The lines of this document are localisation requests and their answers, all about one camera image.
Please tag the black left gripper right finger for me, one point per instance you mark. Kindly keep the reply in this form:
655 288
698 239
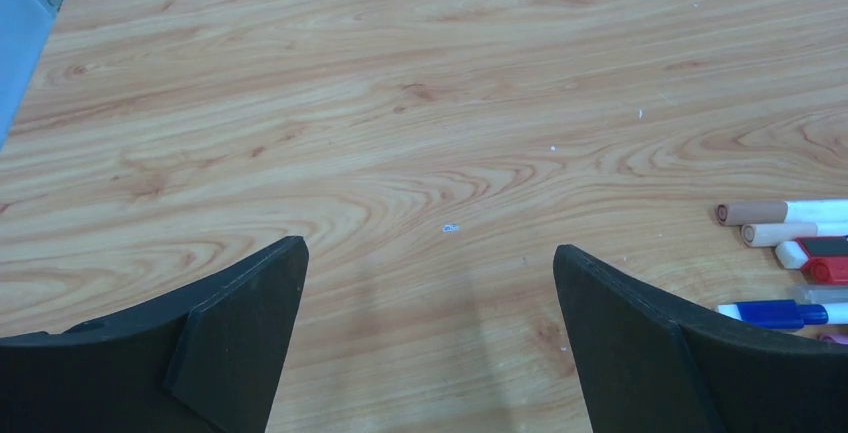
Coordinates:
650 361

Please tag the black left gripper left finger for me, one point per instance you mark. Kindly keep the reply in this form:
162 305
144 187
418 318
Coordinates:
205 357

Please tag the blue capped thin pen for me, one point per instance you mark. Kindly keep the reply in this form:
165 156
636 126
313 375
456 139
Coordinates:
786 314

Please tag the beige capped white marker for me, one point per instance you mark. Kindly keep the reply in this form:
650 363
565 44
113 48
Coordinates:
771 234

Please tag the red capped white marker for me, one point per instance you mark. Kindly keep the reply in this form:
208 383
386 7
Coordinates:
823 259

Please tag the brown capped white marker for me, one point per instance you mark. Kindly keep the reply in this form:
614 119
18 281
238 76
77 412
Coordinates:
784 211

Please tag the pink capped white marker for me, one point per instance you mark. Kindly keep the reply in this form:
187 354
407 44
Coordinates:
834 338

